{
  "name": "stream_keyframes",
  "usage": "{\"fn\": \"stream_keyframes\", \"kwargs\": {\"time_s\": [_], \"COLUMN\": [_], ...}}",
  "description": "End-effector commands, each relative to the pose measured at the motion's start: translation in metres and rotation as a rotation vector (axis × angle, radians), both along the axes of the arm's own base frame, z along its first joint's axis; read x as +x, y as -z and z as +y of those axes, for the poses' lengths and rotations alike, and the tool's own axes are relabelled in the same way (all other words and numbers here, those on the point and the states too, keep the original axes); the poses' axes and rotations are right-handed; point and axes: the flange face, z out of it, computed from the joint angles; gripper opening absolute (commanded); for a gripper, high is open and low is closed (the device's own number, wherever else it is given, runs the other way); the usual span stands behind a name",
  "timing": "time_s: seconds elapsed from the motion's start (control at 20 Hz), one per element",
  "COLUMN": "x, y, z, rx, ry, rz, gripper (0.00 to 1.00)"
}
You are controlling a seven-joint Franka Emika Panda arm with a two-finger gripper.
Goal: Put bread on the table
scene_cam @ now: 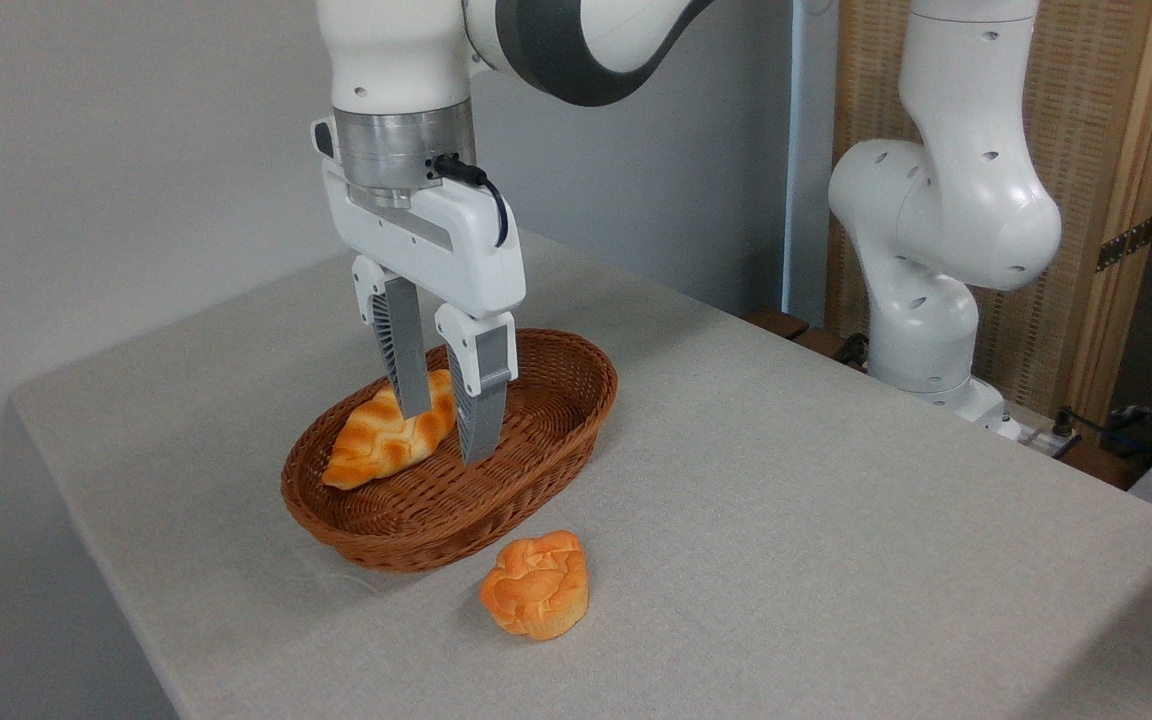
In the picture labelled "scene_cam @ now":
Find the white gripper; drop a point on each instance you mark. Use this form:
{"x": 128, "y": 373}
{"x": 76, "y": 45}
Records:
{"x": 436, "y": 245}

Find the long striped bread loaf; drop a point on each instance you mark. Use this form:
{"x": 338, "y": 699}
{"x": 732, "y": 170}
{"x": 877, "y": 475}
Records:
{"x": 376, "y": 445}

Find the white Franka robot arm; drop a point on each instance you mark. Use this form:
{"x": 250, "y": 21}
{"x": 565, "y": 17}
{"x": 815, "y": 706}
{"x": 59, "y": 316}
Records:
{"x": 946, "y": 200}

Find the round orange bread roll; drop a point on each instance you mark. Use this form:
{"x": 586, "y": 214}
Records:
{"x": 536, "y": 588}

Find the brown oval wicker basket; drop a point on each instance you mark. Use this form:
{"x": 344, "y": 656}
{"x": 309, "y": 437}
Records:
{"x": 536, "y": 470}

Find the grey tablecloth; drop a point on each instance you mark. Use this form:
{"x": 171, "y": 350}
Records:
{"x": 786, "y": 520}

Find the white power strip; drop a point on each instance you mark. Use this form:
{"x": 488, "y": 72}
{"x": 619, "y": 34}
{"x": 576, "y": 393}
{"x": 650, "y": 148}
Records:
{"x": 1041, "y": 438}

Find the wooden folding screen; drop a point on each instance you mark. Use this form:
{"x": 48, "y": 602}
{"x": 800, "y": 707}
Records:
{"x": 1086, "y": 120}

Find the metal screen hinge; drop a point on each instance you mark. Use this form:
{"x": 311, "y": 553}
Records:
{"x": 1126, "y": 243}

